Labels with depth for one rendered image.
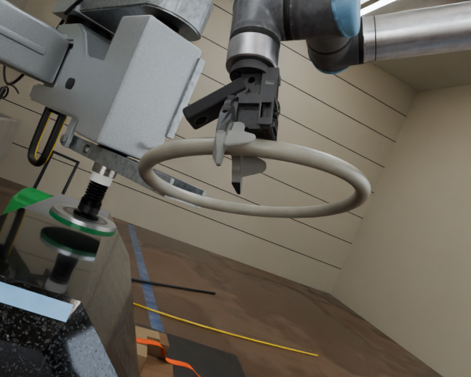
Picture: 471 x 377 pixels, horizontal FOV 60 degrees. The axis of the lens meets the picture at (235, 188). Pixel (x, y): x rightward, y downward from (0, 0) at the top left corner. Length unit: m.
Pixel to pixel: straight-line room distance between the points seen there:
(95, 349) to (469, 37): 0.95
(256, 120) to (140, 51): 0.72
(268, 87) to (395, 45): 0.28
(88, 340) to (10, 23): 1.30
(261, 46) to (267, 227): 6.20
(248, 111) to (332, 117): 6.51
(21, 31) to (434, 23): 1.49
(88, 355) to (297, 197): 6.19
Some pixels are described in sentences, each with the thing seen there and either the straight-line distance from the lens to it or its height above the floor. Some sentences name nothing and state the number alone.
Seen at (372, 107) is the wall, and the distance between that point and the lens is 7.60.
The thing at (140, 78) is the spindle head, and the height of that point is 1.33.
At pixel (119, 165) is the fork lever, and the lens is 1.22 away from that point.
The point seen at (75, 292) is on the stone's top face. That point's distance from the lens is 0.97.
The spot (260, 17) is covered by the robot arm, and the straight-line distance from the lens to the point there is 0.73.
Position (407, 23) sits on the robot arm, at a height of 1.55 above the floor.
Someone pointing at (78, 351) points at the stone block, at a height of 0.72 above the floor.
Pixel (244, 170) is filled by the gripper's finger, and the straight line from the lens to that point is 0.71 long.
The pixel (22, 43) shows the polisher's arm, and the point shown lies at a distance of 1.87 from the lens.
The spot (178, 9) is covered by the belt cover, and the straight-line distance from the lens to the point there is 1.36.
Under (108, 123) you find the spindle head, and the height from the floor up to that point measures 1.17.
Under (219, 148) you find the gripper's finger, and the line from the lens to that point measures 0.58.
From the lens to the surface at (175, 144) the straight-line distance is 0.70.
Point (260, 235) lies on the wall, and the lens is 6.82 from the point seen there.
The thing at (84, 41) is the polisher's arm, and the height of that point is 1.43.
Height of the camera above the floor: 1.15
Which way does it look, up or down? level
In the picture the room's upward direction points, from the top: 23 degrees clockwise
